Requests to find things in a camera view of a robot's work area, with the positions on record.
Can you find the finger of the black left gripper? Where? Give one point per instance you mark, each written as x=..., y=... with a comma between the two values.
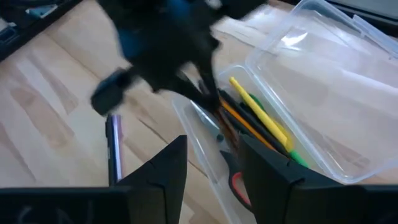
x=189, y=91
x=210, y=81

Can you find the yellow pen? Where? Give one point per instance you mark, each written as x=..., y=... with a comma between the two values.
x=264, y=119

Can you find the clear plastic box lid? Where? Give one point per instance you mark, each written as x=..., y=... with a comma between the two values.
x=326, y=93

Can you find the black pen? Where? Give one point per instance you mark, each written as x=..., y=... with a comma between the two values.
x=258, y=127
x=234, y=121

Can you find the orange pencil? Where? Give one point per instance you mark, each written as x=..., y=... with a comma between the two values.
x=245, y=124

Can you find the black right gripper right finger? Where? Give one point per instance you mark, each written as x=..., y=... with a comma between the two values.
x=280, y=193

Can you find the purple pen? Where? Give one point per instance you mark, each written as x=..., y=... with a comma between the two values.
x=114, y=149

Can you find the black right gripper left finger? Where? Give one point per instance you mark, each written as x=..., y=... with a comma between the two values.
x=161, y=186

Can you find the black aluminium table frame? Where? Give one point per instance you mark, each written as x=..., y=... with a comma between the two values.
x=28, y=34

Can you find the black red scissors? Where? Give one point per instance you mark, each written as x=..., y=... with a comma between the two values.
x=234, y=174

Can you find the green pen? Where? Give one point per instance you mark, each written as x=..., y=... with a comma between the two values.
x=298, y=158

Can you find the clear plastic bag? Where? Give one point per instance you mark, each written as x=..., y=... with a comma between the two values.
x=202, y=149

